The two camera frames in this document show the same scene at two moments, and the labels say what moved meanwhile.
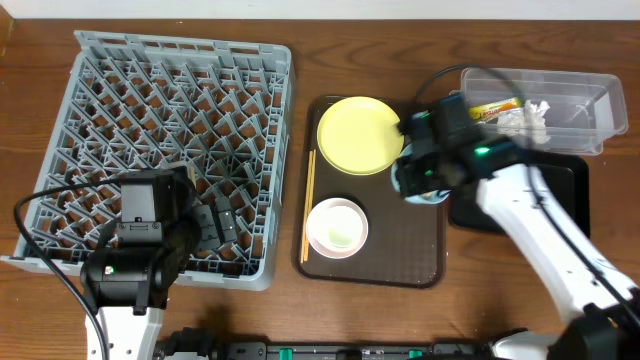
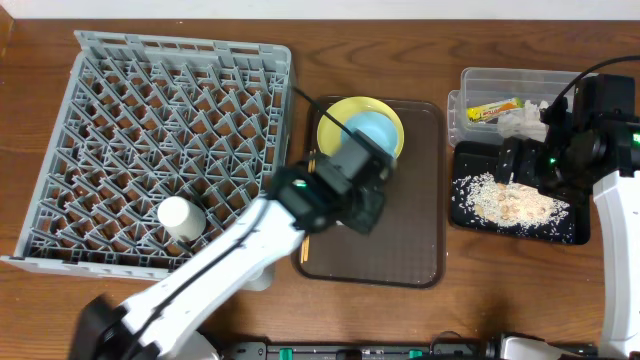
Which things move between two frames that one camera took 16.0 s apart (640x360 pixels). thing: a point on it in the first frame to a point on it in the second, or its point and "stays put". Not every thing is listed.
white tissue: (526, 123) stays put
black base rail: (199, 343) stays put
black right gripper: (407, 176) to (531, 163)
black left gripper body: (201, 228) to (368, 201)
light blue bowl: (422, 198) to (377, 126)
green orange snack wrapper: (481, 113) stays put
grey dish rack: (222, 110) stays put
